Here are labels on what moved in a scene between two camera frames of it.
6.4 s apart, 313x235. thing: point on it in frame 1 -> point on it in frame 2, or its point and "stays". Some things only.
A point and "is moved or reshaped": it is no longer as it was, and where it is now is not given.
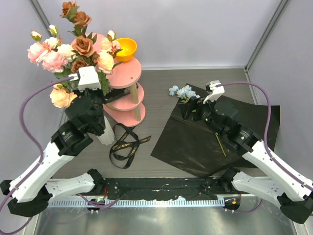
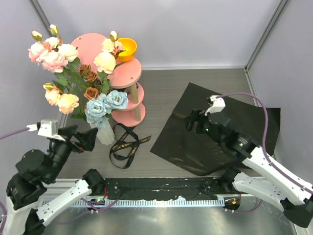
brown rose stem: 83,43 is moved or reshaped
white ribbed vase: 108,137 stays
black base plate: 162,188 stays
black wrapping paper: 192,146 stays
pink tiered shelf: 127,111 stays
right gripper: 194,104 -> 197,115
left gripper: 88,91 -> 87,138
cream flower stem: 104,61 stays
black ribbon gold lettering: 123,150 stays
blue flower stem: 186,93 -> 96,109
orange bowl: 128,47 stays
